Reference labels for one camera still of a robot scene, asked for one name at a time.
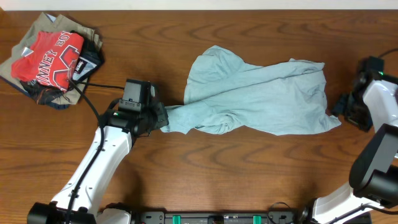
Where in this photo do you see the light blue t-shirt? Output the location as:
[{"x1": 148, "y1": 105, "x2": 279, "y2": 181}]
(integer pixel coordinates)
[{"x1": 161, "y1": 45, "x2": 341, "y2": 136}]

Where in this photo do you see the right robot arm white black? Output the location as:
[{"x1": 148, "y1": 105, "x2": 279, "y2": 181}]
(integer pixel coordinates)
[{"x1": 297, "y1": 56, "x2": 397, "y2": 223}]

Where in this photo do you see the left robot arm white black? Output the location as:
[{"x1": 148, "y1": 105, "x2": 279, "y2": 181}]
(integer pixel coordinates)
[{"x1": 27, "y1": 79, "x2": 169, "y2": 224}]

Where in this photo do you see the red printed t-shirt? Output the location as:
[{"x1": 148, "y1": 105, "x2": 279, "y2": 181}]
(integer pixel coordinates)
[{"x1": 11, "y1": 31, "x2": 84, "y2": 92}]

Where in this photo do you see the khaki folded garment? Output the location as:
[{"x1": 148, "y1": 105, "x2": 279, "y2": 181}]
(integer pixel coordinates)
[{"x1": 1, "y1": 13, "x2": 103, "y2": 109}]

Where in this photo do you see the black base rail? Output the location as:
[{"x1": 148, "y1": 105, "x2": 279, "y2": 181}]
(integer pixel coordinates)
[{"x1": 95, "y1": 203, "x2": 373, "y2": 224}]

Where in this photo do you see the small black cable loop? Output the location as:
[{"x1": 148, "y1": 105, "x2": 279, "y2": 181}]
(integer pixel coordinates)
[{"x1": 266, "y1": 202, "x2": 292, "y2": 224}]

